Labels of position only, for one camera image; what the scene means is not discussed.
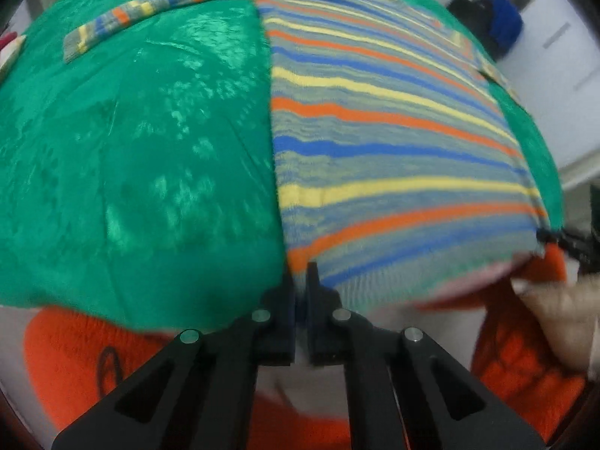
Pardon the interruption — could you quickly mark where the striped knit sweater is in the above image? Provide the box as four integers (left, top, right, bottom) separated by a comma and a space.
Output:
63, 0, 568, 294

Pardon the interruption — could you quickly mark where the striped pillow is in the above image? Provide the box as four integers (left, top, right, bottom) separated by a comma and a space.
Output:
0, 33, 28, 83

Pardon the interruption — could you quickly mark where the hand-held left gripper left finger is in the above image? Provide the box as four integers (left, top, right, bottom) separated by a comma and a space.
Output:
51, 272, 297, 450

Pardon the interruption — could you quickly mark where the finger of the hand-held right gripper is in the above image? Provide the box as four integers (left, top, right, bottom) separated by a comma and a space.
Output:
537, 227, 600, 276

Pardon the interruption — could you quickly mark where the green patterned blanket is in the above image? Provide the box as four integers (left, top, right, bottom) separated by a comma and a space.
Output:
0, 0, 566, 333

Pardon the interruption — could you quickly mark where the person's orange clothing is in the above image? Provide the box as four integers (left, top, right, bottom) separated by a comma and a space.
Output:
23, 307, 352, 450

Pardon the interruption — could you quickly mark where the person's right hand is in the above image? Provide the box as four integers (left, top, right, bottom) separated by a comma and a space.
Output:
511, 277, 600, 372

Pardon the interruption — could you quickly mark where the blue jacket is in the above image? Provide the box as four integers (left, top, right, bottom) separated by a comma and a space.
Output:
485, 0, 524, 54

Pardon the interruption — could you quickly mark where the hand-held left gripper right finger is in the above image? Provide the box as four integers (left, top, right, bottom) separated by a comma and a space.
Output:
304, 262, 547, 450

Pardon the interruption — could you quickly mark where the black coat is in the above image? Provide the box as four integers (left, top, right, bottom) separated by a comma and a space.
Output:
447, 0, 498, 63

